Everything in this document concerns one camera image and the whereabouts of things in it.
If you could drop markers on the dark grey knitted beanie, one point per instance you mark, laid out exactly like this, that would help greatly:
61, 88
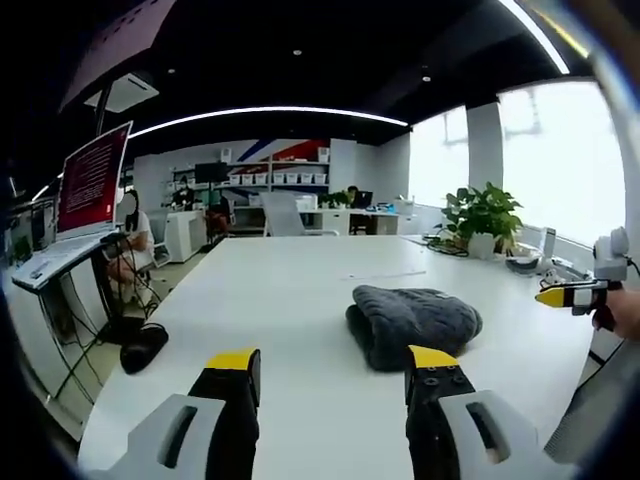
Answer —
414, 325

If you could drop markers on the person's right hand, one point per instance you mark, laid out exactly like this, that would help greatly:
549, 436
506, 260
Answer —
627, 312

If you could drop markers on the white device on stand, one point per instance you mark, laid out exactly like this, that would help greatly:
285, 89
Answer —
530, 257

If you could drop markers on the black bag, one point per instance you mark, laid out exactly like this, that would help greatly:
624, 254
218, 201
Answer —
142, 347

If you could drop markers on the green potted plant white pot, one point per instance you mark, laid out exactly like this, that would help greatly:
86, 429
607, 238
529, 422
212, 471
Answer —
482, 217

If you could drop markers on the grey mesh office chair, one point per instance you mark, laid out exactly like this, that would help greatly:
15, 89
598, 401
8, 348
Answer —
595, 400

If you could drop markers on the white standing desk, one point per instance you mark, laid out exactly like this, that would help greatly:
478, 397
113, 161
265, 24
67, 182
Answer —
55, 280

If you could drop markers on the white cabinet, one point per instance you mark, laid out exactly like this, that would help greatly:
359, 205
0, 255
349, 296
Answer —
184, 235

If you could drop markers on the straight ceiling light strip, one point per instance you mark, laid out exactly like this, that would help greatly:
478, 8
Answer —
537, 32

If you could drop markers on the white office chair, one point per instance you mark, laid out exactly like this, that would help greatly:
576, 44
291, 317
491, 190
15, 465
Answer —
287, 215

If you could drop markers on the red screen monitor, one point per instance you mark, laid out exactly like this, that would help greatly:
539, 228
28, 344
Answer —
92, 182

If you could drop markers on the black monitor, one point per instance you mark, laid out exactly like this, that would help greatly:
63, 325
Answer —
211, 172

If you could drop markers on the shelf with white bins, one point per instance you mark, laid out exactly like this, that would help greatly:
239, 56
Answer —
282, 175

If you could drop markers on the curved ceiling light strip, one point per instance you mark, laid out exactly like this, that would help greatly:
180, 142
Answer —
270, 114

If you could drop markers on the ceiling air conditioner unit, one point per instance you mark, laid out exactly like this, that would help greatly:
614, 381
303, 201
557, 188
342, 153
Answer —
122, 92

